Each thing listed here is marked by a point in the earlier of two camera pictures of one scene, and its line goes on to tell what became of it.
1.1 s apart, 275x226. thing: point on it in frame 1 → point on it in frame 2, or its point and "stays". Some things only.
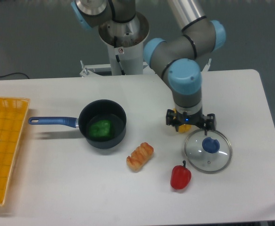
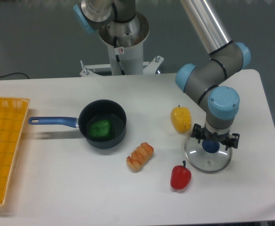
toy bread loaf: [137, 158] stays
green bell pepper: [102, 129] stays
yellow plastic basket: [5, 117] stays
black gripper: [176, 119] → [222, 138]
